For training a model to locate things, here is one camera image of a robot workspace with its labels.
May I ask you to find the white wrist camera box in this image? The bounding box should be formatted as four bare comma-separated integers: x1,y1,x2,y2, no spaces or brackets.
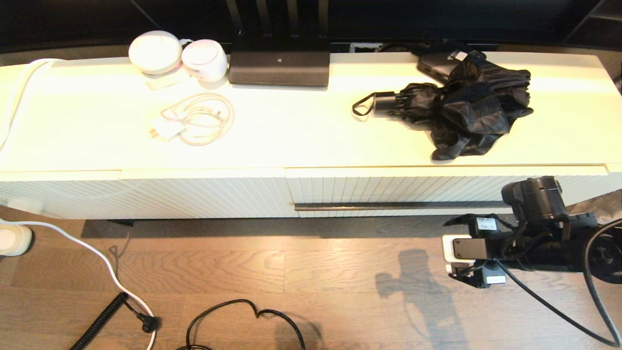
441,234,502,265

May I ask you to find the white power strip cable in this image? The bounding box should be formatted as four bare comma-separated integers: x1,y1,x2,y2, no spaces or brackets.
0,219,157,350

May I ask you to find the white slatted cabinet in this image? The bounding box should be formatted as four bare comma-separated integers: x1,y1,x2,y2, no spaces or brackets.
0,51,622,220

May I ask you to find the black folding umbrella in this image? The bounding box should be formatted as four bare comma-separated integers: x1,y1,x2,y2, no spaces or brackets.
352,51,534,161

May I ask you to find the black coiled cable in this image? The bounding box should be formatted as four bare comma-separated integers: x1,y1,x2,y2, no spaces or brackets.
70,292,129,350

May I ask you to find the black router with antennas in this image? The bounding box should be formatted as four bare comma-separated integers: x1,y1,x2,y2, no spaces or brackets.
226,0,331,88

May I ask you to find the large white round device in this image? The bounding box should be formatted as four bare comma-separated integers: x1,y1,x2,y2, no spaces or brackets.
128,30,191,90

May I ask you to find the black looped power cable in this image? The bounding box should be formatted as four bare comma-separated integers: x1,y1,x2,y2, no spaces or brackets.
176,299,307,350

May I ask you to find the black set-top box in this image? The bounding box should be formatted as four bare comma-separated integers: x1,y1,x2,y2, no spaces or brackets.
417,52,462,83

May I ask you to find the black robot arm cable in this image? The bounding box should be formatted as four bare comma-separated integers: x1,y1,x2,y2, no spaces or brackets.
491,219,622,348

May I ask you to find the white fluffy slipper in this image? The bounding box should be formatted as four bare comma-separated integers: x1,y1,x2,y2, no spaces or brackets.
564,191,622,227

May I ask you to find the thick white cable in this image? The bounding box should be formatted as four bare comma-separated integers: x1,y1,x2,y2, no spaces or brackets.
0,58,66,152

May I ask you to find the white sneaker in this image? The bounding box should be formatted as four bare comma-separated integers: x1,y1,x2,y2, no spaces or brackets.
0,225,34,257

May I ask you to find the cream ribbed-front drawer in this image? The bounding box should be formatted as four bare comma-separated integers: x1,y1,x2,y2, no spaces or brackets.
286,167,608,218

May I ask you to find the white charger adapter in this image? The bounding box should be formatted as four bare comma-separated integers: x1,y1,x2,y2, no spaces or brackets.
149,118,185,141

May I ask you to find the thin black cable with plug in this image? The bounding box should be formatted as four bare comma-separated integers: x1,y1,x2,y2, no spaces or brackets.
124,297,161,334

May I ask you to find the white coiled charging cable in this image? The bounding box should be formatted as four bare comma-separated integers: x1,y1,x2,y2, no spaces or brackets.
160,92,235,146

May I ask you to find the small white round device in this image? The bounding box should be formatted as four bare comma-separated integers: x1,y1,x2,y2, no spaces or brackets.
181,39,228,84

